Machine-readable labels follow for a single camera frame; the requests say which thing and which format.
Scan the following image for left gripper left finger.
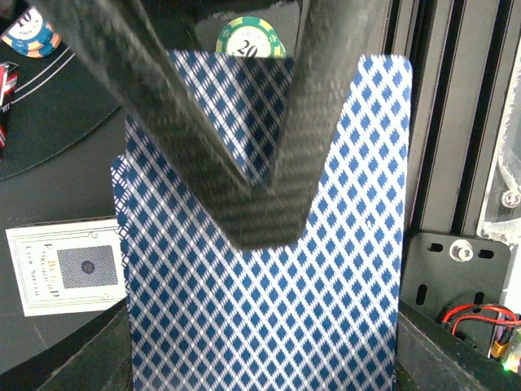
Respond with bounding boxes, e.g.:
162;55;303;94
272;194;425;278
1;299;133;390

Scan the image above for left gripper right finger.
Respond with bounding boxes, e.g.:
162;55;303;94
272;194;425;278
396;301;520;390

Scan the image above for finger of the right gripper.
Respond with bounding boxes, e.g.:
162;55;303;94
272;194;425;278
34;1;252;248
239;1;389;248

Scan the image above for green poker chip stack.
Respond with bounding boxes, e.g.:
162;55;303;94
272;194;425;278
215;16;287;58

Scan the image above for blue white chip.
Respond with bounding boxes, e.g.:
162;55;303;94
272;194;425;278
1;6;62;59

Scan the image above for blue playing card deck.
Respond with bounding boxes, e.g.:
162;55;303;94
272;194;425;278
111;55;412;390

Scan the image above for red triangular marker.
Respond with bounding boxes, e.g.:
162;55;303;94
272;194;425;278
0;61;19;158

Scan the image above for round black poker mat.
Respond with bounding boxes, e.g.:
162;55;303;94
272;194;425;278
0;40;125;180

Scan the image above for white playing card box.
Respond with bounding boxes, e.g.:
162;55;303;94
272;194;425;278
6;217;126;317

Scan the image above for red black power wires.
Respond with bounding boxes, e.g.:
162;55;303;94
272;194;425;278
441;303;521;337

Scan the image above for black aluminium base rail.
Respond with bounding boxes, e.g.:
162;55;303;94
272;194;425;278
383;1;520;356

